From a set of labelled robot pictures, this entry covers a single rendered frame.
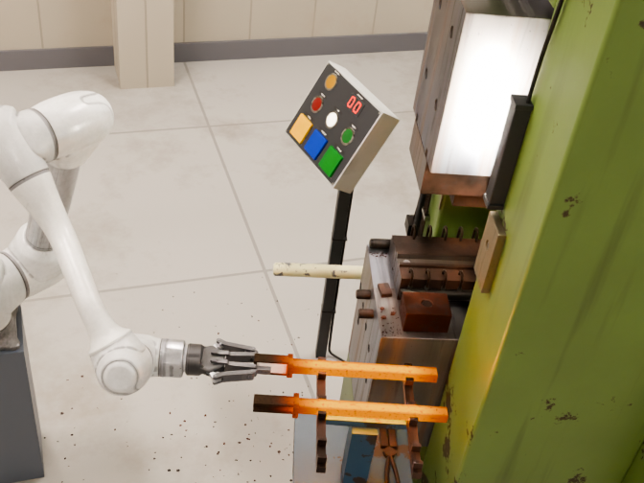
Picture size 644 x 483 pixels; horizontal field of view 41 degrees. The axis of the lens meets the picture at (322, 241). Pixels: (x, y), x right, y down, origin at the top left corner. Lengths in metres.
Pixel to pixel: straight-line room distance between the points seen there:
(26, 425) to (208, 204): 1.65
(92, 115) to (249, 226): 1.96
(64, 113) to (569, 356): 1.27
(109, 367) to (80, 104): 0.65
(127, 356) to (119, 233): 2.13
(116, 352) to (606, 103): 1.08
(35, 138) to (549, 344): 1.23
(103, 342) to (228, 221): 2.19
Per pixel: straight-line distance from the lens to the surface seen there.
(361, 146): 2.58
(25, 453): 2.96
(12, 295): 2.55
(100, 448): 3.12
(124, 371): 1.84
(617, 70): 1.55
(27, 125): 2.06
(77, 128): 2.10
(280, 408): 1.99
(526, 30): 1.88
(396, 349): 2.26
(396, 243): 2.39
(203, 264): 3.77
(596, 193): 1.69
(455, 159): 2.01
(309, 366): 2.05
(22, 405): 2.79
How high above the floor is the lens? 2.46
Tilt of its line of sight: 39 degrees down
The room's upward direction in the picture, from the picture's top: 8 degrees clockwise
